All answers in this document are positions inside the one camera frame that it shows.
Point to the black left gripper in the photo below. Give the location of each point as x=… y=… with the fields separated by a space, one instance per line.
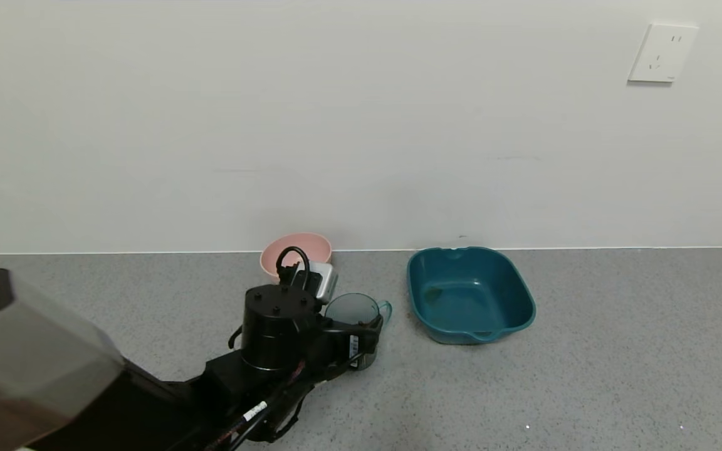
x=355 y=344

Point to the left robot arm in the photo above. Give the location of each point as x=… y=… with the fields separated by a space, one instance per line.
x=279 y=332

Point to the pink bowl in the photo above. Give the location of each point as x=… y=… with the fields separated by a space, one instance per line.
x=276 y=254

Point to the teal plastic basin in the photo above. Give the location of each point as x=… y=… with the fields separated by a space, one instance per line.
x=470 y=300

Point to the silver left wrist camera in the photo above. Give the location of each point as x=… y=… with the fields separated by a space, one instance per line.
x=323 y=282

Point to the white wall socket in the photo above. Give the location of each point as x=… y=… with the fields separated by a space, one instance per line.
x=662 y=53

